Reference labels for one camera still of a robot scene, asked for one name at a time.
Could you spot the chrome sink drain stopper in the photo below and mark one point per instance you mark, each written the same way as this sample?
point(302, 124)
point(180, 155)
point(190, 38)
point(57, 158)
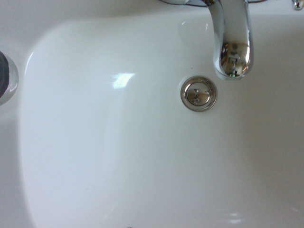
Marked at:
point(199, 93)

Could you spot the white ceramic sink basin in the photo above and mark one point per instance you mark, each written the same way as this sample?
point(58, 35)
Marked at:
point(118, 154)

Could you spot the chrome faucet spout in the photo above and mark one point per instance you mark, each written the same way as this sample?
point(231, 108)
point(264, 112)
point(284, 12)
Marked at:
point(231, 40)

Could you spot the chrome rimmed dark round object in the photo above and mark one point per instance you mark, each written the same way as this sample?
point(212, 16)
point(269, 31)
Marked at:
point(6, 76)

